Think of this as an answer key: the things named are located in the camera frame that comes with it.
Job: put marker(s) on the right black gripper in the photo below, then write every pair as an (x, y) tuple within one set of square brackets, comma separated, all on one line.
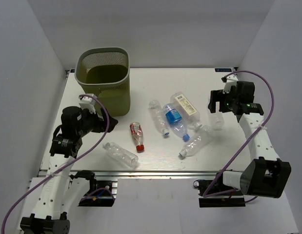
[(217, 95)]

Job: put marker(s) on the clear bottle white cap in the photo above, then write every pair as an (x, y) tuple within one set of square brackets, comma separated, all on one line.
[(157, 116)]

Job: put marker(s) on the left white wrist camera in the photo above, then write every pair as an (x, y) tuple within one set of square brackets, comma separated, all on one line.
[(88, 103)]

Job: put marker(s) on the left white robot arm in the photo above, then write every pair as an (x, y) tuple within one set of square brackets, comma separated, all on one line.
[(63, 192)]

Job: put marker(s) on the clear crushed bottle no cap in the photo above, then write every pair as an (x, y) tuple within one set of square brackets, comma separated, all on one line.
[(200, 139)]

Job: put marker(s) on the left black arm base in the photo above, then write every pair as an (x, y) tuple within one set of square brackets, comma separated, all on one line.
[(100, 191)]

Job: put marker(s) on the yellow label square bottle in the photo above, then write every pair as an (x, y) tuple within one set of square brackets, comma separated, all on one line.
[(186, 109)]

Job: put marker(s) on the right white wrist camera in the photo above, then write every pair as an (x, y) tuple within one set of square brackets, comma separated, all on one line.
[(229, 81)]

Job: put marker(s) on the red cap red label bottle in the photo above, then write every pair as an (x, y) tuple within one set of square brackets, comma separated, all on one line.
[(137, 136)]

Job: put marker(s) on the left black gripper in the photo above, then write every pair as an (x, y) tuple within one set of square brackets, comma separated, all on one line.
[(101, 124)]

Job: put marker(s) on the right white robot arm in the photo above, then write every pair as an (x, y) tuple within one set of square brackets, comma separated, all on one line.
[(267, 174)]

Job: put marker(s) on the blue table label sticker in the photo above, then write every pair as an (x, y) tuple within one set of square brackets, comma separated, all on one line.
[(223, 70)]

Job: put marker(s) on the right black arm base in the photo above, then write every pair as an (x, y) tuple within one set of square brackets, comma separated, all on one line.
[(227, 200)]

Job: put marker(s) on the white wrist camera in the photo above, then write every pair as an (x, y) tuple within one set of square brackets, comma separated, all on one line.
[(88, 103), (229, 81)]

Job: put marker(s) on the blue label blue cap bottle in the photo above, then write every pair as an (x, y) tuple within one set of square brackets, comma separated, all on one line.
[(176, 122)]

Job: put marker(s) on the olive green mesh bin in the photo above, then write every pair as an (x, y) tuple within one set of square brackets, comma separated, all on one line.
[(105, 73)]

